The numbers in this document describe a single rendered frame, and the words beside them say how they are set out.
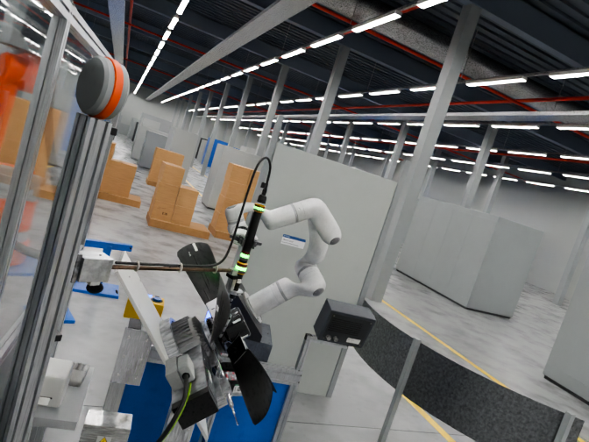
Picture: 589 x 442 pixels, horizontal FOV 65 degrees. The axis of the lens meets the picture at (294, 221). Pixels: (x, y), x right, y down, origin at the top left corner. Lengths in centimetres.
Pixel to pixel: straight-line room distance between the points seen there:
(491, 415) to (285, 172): 220
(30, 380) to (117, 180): 955
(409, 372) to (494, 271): 833
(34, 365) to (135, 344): 37
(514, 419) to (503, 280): 875
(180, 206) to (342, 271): 583
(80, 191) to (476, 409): 275
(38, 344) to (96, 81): 71
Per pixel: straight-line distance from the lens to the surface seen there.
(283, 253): 377
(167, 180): 924
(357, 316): 240
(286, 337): 403
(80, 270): 142
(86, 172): 132
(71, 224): 134
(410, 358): 347
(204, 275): 179
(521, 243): 1200
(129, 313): 221
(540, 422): 336
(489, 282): 1168
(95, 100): 128
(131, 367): 176
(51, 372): 176
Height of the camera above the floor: 182
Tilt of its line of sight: 6 degrees down
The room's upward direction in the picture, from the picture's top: 18 degrees clockwise
